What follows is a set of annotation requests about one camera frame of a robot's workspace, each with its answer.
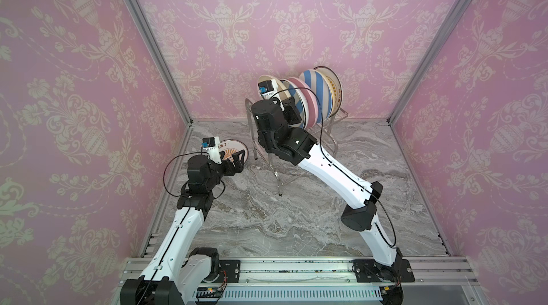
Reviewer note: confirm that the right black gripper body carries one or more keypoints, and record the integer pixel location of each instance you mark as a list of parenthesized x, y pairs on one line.
[(294, 110)]

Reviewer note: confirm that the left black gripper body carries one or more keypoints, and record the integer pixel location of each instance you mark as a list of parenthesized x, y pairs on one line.
[(217, 171)]

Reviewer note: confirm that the sunburst plate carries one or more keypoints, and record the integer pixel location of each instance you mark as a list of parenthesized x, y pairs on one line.
[(336, 87), (229, 148)]

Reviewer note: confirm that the cream plate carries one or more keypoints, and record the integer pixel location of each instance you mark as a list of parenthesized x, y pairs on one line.
[(282, 93)]

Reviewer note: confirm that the blue striped plate back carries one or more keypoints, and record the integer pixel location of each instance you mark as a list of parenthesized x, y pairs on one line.
[(295, 99)]

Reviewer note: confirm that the blue striped plate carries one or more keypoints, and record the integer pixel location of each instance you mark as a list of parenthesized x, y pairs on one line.
[(295, 99), (314, 79)]

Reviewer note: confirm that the pink plate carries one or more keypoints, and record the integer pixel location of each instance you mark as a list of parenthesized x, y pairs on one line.
[(308, 99)]

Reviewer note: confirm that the blue striped plate front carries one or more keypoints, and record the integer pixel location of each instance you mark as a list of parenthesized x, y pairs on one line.
[(314, 79)]

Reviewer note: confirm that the yellow bear plate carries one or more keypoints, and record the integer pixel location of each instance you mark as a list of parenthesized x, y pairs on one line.
[(330, 90)]

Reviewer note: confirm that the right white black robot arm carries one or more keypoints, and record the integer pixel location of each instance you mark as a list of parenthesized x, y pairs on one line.
[(362, 199)]

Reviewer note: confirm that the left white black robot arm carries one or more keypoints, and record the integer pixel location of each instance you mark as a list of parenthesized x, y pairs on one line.
[(175, 273)]

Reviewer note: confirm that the steel two-tier dish rack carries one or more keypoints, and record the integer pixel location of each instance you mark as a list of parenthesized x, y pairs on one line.
[(297, 145)]

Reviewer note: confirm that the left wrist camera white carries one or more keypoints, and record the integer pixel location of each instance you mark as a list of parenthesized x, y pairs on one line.
[(211, 147)]

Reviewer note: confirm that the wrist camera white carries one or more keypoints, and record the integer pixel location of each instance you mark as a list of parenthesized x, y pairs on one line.
[(211, 147), (267, 89)]

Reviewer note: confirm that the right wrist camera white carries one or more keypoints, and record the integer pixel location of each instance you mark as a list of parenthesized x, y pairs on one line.
[(267, 89)]

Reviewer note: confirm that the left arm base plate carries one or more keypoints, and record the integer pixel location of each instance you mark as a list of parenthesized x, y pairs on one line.
[(226, 270)]

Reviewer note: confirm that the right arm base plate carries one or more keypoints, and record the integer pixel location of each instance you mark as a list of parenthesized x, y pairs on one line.
[(369, 271)]

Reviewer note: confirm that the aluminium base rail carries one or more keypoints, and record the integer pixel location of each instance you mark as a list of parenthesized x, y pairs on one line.
[(330, 280)]

